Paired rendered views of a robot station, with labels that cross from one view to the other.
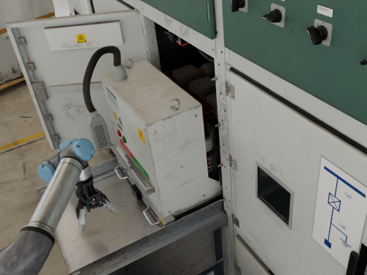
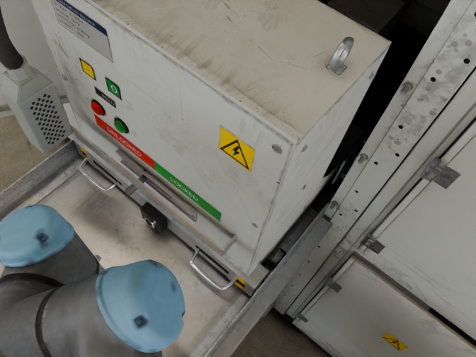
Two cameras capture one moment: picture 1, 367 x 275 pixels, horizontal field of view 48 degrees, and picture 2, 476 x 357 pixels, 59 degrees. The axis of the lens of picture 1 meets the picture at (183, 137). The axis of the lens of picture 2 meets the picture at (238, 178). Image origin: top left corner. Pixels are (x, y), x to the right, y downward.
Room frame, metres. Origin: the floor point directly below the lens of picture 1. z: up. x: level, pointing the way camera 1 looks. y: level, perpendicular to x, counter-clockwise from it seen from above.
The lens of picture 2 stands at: (0.98, 0.33, 1.76)
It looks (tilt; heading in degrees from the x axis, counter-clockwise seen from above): 59 degrees down; 325
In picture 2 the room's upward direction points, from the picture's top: 10 degrees clockwise
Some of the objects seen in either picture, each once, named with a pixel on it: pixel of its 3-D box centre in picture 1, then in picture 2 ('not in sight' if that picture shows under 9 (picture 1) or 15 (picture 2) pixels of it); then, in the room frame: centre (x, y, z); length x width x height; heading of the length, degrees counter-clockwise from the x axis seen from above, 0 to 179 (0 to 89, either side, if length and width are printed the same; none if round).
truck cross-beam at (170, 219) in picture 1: (143, 189); (165, 207); (1.40, 0.21, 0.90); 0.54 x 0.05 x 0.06; 25
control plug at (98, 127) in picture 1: (99, 131); (39, 107); (1.56, 0.38, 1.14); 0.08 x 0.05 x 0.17; 115
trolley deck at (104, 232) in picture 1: (128, 208); (139, 248); (1.36, 0.29, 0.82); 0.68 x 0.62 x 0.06; 115
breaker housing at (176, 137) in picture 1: (183, 124); (244, 66); (1.50, -0.01, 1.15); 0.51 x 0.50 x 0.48; 115
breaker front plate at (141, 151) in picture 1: (130, 146); (150, 146); (1.39, 0.23, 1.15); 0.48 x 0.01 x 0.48; 25
